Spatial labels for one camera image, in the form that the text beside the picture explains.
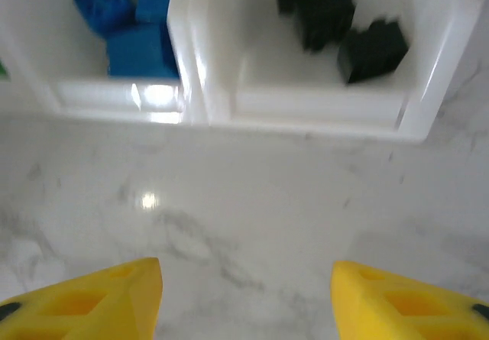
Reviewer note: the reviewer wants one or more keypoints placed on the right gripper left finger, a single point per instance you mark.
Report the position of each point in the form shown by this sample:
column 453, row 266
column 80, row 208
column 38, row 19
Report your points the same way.
column 88, row 309

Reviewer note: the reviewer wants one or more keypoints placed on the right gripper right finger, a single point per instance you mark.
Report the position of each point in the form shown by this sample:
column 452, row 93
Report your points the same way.
column 405, row 309

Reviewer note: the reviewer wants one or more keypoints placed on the green lego brick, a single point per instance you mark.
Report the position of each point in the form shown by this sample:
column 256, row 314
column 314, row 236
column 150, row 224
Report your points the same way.
column 3, row 70

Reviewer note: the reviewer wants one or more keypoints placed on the black lego brick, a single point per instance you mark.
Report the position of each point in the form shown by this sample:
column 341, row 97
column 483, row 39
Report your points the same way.
column 372, row 51
column 326, row 17

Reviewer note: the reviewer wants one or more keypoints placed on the clear three-compartment container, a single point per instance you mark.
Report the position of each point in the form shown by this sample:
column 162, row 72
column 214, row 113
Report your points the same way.
column 305, row 101

